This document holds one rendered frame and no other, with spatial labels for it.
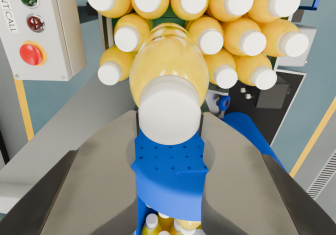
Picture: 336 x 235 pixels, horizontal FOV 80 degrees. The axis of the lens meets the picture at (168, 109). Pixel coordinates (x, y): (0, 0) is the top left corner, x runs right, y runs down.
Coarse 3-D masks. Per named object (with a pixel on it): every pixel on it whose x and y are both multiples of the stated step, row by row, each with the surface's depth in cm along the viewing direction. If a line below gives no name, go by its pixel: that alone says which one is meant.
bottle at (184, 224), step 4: (180, 220) 44; (184, 220) 43; (180, 224) 45; (184, 224) 44; (188, 224) 44; (192, 224) 44; (196, 224) 44; (184, 228) 47; (188, 228) 45; (192, 228) 45
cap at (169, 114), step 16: (144, 96) 12; (160, 96) 11; (176, 96) 11; (192, 96) 12; (144, 112) 12; (160, 112) 12; (176, 112) 12; (192, 112) 12; (144, 128) 12; (160, 128) 12; (176, 128) 12; (192, 128) 12
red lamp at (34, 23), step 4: (32, 16) 32; (28, 20) 32; (32, 20) 32; (36, 20) 32; (40, 20) 32; (28, 24) 32; (32, 24) 32; (36, 24) 32; (40, 24) 32; (32, 28) 32; (36, 28) 32; (40, 28) 33
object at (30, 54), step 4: (24, 44) 34; (28, 44) 33; (20, 48) 34; (24, 48) 34; (28, 48) 34; (32, 48) 34; (36, 48) 34; (20, 52) 34; (24, 52) 34; (28, 52) 34; (32, 52) 34; (36, 52) 34; (40, 52) 34; (20, 56) 34; (24, 56) 34; (28, 56) 34; (32, 56) 34; (36, 56) 34; (40, 56) 34; (24, 60) 35; (28, 60) 35; (32, 60) 35; (36, 60) 35; (40, 60) 35; (32, 64) 35; (36, 64) 35
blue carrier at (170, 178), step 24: (144, 144) 44; (192, 144) 45; (144, 168) 38; (168, 168) 38; (192, 168) 38; (144, 192) 37; (168, 192) 34; (192, 192) 34; (144, 216) 68; (192, 216) 35
